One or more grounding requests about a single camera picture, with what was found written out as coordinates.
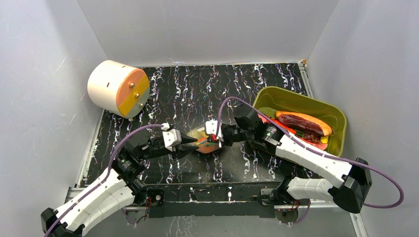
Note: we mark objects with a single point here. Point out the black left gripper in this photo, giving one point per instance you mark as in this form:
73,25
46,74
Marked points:
182,148

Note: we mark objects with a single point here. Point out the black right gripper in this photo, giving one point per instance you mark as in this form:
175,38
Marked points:
222,137

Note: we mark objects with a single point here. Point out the green toy cabbage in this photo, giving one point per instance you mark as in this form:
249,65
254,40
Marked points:
198,133

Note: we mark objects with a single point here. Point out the orange toy fruit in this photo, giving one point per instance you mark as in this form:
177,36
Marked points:
207,147

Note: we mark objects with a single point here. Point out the clear zip top bag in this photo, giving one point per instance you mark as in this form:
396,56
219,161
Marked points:
200,142

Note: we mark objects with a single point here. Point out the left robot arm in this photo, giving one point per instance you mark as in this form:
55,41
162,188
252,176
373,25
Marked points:
118,186

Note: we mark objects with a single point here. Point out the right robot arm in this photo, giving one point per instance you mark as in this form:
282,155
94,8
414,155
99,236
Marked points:
345,183

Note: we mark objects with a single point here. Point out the white round drawer cabinet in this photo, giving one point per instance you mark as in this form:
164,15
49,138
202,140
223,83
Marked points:
119,88

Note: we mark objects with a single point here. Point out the dark purple toy grapes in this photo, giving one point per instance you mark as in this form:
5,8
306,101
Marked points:
312,138

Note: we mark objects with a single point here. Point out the orange toy carrot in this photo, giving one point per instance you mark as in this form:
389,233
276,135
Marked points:
324,125

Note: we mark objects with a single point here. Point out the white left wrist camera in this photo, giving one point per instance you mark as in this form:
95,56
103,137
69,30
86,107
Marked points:
171,136

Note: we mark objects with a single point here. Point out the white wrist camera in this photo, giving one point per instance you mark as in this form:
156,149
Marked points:
171,136
213,131

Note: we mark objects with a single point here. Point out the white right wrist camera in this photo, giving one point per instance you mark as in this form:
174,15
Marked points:
213,131

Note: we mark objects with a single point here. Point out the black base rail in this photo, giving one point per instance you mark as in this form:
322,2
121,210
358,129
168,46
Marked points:
221,199

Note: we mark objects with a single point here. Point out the aluminium frame rail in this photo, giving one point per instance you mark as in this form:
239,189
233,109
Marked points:
345,197

